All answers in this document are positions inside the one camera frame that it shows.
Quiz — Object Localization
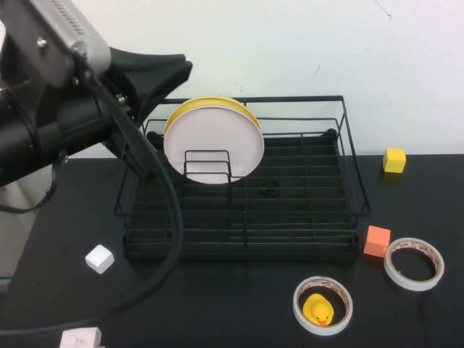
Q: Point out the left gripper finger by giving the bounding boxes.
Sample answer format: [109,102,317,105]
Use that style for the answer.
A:
[104,137,157,182]
[110,46,193,109]

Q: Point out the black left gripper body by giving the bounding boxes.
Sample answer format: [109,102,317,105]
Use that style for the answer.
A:
[57,70,146,153]

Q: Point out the pink plate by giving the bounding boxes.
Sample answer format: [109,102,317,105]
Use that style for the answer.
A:
[162,105,265,186]

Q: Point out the yellow plate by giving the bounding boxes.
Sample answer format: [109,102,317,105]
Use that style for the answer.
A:
[165,95,262,133]

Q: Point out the white cube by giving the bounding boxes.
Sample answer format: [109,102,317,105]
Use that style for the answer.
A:
[84,244,115,276]

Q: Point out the white cabinet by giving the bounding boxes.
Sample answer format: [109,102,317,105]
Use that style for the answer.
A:
[0,181,37,287]

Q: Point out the white foam block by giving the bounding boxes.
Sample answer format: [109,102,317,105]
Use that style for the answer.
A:
[58,327,102,348]

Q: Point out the yellow rubber duck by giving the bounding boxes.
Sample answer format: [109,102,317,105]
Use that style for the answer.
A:
[302,293,334,326]

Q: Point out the white tape roll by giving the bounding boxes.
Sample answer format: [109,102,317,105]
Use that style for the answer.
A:
[292,275,354,336]
[384,237,446,292]

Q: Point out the yellow cube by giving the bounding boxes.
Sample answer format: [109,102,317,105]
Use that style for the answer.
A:
[383,147,407,174]

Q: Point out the orange cube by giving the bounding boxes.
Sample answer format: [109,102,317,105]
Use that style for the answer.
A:
[363,225,392,259]

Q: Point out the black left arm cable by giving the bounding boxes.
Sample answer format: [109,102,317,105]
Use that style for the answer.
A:
[0,68,183,336]

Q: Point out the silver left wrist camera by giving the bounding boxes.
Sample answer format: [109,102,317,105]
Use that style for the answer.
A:
[28,0,112,72]

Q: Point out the black wire dish rack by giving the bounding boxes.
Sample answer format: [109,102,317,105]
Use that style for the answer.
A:
[114,95,371,257]
[123,128,360,262]

